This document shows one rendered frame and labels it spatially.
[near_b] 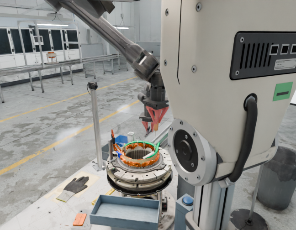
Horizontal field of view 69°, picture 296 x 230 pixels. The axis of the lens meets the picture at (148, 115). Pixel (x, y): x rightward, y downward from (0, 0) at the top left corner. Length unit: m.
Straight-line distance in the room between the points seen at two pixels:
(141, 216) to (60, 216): 0.55
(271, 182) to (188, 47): 2.23
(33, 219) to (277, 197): 2.14
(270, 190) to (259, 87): 2.18
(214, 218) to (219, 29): 0.46
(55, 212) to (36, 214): 0.09
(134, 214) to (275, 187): 1.84
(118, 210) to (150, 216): 0.13
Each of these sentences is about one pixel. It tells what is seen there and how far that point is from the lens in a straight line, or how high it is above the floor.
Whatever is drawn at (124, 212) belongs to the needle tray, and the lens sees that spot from 0.91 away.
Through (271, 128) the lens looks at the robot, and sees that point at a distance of 0.51.
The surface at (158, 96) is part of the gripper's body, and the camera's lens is 0.78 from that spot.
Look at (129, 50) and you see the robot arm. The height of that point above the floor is 1.62.
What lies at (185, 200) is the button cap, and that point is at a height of 1.04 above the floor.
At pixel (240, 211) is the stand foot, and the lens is 2.51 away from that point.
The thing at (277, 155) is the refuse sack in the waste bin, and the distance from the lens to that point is 2.71.
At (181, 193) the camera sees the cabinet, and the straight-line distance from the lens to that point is 1.15.
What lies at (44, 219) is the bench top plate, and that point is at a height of 0.78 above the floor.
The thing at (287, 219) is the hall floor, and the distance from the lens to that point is 2.66.
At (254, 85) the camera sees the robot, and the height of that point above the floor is 1.59.
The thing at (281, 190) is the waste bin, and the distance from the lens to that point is 2.54.
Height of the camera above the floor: 1.67
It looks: 21 degrees down
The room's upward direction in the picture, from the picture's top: straight up
